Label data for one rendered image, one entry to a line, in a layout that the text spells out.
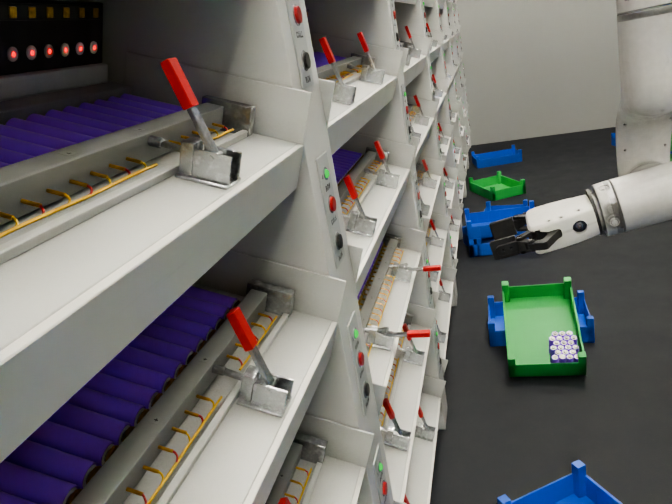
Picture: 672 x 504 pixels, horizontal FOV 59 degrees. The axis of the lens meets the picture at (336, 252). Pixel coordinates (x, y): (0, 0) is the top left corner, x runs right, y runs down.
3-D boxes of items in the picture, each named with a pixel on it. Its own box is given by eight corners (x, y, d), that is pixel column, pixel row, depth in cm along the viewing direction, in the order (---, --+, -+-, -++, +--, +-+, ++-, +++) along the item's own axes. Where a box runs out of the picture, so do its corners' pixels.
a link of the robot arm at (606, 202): (629, 240, 88) (607, 246, 89) (617, 222, 96) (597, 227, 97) (615, 189, 86) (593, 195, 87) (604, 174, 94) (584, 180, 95)
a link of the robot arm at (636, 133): (603, 17, 93) (612, 202, 102) (623, 13, 79) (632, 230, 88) (666, 4, 91) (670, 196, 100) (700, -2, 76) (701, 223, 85)
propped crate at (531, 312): (586, 375, 160) (587, 357, 155) (508, 377, 166) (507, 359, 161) (570, 294, 182) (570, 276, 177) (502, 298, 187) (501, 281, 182)
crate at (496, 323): (584, 311, 193) (583, 289, 190) (594, 342, 175) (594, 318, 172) (489, 316, 201) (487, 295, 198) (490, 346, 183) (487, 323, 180)
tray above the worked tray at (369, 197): (405, 188, 129) (420, 126, 123) (348, 316, 74) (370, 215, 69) (316, 167, 132) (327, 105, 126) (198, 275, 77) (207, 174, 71)
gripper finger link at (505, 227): (533, 230, 100) (494, 241, 102) (532, 223, 103) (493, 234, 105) (528, 212, 99) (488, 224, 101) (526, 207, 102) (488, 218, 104)
